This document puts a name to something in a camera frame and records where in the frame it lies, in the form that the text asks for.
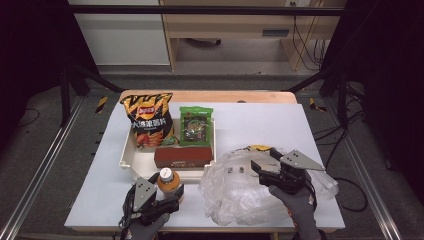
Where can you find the yellow packet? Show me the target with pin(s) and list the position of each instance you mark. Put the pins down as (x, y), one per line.
(260, 147)

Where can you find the white plastic tray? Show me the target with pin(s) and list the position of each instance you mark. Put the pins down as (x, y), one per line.
(140, 163)

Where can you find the wooden desk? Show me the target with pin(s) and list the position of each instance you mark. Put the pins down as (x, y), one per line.
(233, 23)

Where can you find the brown cardboard box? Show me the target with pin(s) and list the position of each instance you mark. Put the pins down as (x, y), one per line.
(183, 157)

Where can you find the person's right hand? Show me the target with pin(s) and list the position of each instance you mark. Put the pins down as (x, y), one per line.
(300, 213)

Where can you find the person's left hand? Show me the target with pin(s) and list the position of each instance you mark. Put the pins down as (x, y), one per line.
(146, 230)

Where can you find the clear plastic bag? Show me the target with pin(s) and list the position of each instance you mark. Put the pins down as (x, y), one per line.
(233, 196)

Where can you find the orange drink bottle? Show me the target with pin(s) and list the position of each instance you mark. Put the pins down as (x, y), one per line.
(168, 181)

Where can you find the black yellow chips bag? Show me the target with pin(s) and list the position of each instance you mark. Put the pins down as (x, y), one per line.
(150, 120)

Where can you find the wooden table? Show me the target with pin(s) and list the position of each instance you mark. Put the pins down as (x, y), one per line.
(233, 96)

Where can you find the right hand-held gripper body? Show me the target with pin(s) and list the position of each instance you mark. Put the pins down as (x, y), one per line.
(293, 173)

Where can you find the black curtain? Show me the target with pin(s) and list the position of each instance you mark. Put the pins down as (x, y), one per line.
(30, 50)
(390, 66)

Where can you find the black metal stand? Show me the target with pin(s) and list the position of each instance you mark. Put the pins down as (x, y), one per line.
(341, 96)
(65, 96)

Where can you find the black frame bar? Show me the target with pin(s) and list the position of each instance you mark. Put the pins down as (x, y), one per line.
(200, 10)

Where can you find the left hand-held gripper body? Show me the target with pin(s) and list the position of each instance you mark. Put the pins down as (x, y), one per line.
(146, 200)

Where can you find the white cabinet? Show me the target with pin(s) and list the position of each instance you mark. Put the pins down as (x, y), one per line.
(123, 36)

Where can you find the black yellow tape strip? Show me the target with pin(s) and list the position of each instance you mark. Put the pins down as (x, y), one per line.
(101, 105)
(315, 105)

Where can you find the green snack packet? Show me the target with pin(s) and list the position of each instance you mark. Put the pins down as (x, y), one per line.
(196, 126)

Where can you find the aluminium rail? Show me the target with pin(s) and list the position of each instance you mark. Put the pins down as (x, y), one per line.
(36, 170)
(376, 206)

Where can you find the white table sheet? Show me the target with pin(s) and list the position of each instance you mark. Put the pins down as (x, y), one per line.
(260, 126)

